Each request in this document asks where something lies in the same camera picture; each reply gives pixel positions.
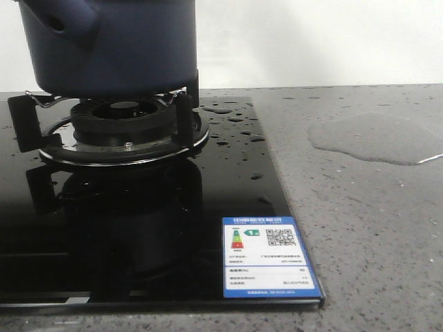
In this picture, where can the dark blue saucepan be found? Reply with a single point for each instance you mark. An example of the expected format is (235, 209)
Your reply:
(90, 49)

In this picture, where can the blue energy label sticker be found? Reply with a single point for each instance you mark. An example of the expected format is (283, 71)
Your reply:
(264, 257)

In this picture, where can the black burner with grate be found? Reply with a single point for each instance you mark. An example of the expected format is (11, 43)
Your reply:
(111, 132)

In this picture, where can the black glass gas stove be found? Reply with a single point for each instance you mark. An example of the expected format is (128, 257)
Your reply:
(144, 236)

